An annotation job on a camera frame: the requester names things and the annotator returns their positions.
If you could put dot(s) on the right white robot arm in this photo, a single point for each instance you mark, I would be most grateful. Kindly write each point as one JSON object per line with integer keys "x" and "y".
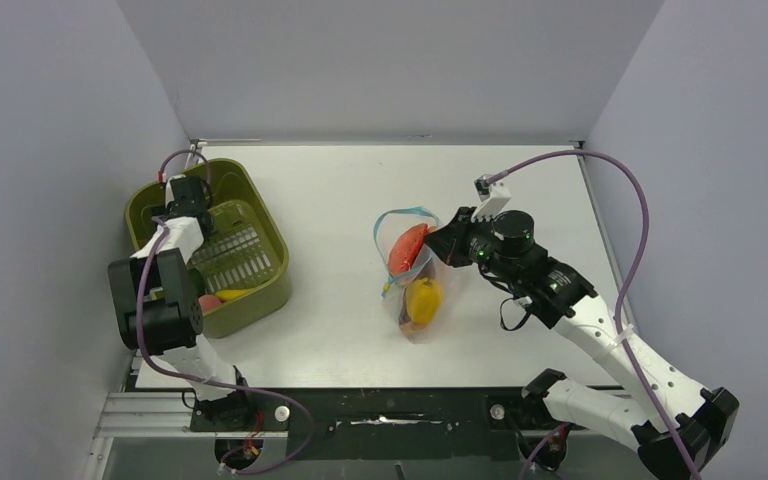
{"x": 674, "y": 423}

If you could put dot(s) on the yellow toy bell pepper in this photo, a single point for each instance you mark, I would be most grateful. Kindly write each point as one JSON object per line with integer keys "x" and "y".
{"x": 423, "y": 298}

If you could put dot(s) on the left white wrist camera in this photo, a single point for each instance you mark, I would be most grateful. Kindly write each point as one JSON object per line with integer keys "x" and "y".
{"x": 168, "y": 183}

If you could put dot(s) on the clear zip top bag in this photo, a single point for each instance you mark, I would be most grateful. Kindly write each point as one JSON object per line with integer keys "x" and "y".
{"x": 386, "y": 229}

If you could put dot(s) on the pink toy peach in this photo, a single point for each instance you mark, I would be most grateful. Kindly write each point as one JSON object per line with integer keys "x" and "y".
{"x": 209, "y": 303}

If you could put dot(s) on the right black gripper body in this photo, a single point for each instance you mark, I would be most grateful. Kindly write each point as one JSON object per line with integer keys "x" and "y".
{"x": 473, "y": 242}

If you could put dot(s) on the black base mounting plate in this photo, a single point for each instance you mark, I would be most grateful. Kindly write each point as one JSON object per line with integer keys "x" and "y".
{"x": 495, "y": 423}

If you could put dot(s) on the yellow toy banana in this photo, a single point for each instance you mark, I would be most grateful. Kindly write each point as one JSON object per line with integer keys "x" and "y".
{"x": 228, "y": 295}

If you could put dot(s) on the dark green toy avocado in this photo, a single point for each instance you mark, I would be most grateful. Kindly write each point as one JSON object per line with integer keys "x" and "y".
{"x": 198, "y": 281}

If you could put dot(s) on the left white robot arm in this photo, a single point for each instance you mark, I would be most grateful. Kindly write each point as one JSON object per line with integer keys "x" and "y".
{"x": 174, "y": 349}

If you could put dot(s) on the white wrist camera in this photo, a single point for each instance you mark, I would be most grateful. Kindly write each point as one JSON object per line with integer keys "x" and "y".
{"x": 493, "y": 196}
{"x": 168, "y": 183}

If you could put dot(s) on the olive green plastic bin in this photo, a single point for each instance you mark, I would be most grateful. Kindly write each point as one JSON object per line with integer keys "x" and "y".
{"x": 245, "y": 251}

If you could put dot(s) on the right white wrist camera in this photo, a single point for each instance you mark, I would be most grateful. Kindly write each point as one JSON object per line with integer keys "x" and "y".
{"x": 493, "y": 196}

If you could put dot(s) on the toy watermelon slice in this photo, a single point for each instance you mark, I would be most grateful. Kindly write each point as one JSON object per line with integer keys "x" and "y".
{"x": 406, "y": 249}

